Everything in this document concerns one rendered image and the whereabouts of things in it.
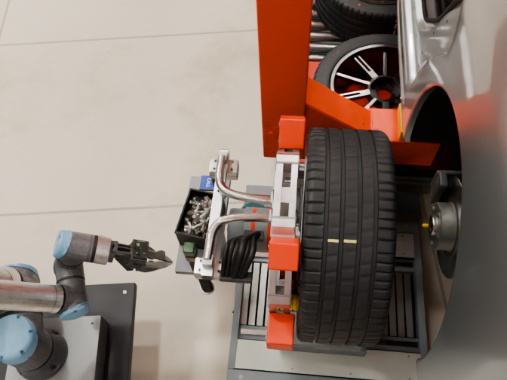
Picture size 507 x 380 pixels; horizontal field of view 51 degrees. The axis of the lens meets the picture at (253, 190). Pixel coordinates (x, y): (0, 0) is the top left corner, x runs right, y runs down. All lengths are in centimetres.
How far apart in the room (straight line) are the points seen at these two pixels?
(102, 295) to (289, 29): 130
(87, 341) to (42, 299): 46
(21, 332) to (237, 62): 199
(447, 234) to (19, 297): 127
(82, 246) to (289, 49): 89
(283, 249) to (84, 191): 174
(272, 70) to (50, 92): 186
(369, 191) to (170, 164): 165
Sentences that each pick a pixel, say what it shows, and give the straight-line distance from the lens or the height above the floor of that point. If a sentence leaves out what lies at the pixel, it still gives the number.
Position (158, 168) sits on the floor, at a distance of 286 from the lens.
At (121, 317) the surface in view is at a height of 30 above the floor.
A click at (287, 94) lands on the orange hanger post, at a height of 93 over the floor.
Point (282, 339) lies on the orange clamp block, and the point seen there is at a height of 88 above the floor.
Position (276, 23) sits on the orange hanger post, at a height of 125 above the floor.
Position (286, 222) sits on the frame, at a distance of 139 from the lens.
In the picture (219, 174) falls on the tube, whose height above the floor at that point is 101.
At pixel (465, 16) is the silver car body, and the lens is 142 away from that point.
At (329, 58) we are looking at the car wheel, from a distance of 257.
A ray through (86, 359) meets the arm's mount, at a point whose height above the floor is 40.
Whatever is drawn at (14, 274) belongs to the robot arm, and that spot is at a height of 70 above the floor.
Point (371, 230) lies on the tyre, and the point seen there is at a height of 115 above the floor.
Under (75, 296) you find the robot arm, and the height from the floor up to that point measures 78.
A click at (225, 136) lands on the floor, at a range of 291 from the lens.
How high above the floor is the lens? 237
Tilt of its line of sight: 61 degrees down
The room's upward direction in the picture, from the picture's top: 5 degrees counter-clockwise
